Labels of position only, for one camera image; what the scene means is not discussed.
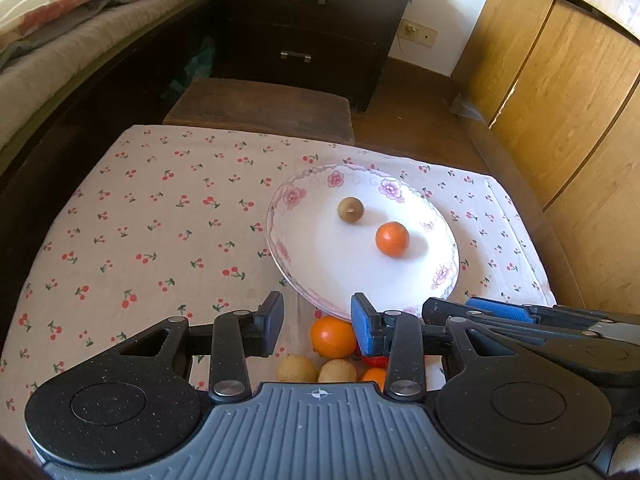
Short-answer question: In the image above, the bed with floral blanket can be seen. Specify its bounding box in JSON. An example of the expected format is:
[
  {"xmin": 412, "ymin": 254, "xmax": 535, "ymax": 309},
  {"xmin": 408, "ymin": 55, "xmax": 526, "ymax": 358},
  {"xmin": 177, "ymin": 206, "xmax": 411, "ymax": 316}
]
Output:
[
  {"xmin": 0, "ymin": 0, "xmax": 216, "ymax": 336},
  {"xmin": 0, "ymin": 0, "xmax": 211, "ymax": 146}
]

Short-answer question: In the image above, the dark wooden nightstand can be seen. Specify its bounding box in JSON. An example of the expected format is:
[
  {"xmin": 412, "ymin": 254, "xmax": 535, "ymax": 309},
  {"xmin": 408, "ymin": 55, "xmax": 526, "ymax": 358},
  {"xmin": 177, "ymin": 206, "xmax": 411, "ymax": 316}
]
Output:
[{"xmin": 212, "ymin": 0, "xmax": 416, "ymax": 112}]

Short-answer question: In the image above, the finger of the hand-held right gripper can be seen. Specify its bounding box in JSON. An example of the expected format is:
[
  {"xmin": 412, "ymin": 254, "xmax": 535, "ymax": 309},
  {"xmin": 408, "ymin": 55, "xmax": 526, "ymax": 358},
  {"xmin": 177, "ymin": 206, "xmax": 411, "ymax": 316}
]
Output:
[
  {"xmin": 465, "ymin": 296, "xmax": 616, "ymax": 328},
  {"xmin": 422, "ymin": 297, "xmax": 591, "ymax": 346}
]

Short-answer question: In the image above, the cherry print tablecloth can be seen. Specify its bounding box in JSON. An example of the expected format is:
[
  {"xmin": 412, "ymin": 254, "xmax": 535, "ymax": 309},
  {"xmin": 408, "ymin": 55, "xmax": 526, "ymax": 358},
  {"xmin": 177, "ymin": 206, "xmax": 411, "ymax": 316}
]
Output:
[{"xmin": 0, "ymin": 125, "xmax": 558, "ymax": 411}]

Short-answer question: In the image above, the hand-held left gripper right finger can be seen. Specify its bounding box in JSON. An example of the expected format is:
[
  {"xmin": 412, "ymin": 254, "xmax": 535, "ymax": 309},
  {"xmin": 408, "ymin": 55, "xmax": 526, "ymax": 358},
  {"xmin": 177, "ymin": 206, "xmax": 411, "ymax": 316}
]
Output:
[{"xmin": 350, "ymin": 292, "xmax": 521, "ymax": 403}]

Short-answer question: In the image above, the dark wooden stool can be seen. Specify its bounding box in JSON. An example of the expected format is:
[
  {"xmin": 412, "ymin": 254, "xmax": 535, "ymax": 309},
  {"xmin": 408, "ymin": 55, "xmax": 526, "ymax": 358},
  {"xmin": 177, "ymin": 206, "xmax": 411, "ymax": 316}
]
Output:
[{"xmin": 163, "ymin": 78, "xmax": 356, "ymax": 145}]

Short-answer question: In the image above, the green plastic bag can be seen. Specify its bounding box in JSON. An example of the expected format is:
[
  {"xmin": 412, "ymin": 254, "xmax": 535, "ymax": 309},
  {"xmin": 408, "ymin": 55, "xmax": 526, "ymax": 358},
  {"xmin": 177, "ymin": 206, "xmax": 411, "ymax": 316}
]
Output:
[{"xmin": 165, "ymin": 35, "xmax": 216, "ymax": 106}]

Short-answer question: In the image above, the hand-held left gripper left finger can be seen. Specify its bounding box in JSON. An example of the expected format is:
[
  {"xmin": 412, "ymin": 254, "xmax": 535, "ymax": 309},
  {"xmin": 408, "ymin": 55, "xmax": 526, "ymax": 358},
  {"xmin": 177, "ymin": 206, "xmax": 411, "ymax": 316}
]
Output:
[{"xmin": 117, "ymin": 291, "xmax": 286, "ymax": 405}]

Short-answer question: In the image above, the beige wall socket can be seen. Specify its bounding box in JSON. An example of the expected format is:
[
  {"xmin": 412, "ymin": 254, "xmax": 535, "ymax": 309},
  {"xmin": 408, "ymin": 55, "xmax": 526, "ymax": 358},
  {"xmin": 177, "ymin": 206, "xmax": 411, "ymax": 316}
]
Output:
[{"xmin": 401, "ymin": 19, "xmax": 439, "ymax": 49}]

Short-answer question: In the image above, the light wooden wardrobe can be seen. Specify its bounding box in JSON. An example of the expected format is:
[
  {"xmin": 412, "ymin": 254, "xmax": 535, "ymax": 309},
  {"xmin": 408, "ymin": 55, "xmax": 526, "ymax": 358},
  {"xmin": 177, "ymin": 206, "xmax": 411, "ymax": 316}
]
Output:
[{"xmin": 452, "ymin": 0, "xmax": 640, "ymax": 316}]

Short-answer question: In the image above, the white floral plate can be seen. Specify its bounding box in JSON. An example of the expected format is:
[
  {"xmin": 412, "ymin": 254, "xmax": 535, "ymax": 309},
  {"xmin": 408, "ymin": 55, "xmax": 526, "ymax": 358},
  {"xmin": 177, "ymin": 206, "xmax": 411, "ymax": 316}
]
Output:
[{"xmin": 265, "ymin": 163, "xmax": 460, "ymax": 322}]

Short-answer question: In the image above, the small orange tangerine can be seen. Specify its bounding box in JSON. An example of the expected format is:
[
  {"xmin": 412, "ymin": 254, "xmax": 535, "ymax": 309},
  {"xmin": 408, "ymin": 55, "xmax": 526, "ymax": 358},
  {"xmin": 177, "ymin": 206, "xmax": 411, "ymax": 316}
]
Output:
[{"xmin": 359, "ymin": 367, "xmax": 389, "ymax": 392}]

